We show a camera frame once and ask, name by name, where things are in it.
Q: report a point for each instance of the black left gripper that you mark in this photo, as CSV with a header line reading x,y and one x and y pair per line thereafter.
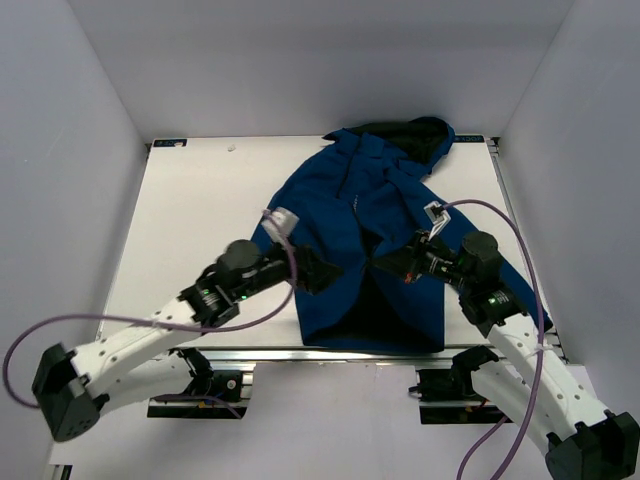
x,y
318,275

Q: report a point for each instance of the left blue table label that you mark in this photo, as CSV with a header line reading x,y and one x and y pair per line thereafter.
x,y
169,143

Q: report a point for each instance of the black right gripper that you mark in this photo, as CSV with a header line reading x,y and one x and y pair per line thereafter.
x,y
408,263

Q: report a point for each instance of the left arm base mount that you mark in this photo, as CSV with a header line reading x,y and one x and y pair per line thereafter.
x,y
213,392

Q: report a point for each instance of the right blue table label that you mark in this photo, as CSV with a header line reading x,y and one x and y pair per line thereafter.
x,y
469,139

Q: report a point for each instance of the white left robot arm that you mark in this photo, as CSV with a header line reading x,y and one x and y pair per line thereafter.
x,y
152,358

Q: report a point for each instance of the blue and black jacket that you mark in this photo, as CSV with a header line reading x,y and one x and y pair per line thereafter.
x,y
359,198

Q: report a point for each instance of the blue table label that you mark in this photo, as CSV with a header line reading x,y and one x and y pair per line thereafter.
x,y
469,139
169,143

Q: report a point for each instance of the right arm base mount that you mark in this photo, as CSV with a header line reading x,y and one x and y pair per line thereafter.
x,y
443,402

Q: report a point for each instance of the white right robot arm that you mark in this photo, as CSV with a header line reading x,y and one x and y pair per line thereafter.
x,y
517,370

